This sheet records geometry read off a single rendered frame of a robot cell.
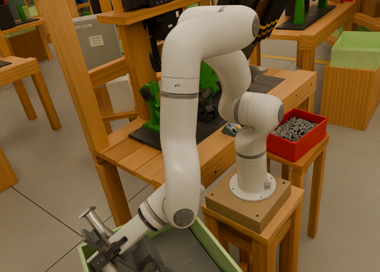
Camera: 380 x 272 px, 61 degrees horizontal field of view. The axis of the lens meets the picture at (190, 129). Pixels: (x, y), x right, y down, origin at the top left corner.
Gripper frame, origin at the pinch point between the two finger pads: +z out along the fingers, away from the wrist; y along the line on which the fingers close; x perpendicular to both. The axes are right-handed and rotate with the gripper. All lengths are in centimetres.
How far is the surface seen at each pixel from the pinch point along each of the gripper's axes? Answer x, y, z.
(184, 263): 18.2, -34.9, -5.0
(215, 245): 19.9, -28.4, -18.6
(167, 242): 9.4, -42.0, -2.9
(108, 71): -81, -87, -26
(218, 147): -7, -81, -42
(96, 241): -5.8, -9.5, 3.3
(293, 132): 13, -90, -77
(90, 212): -13.3, -10.0, -0.4
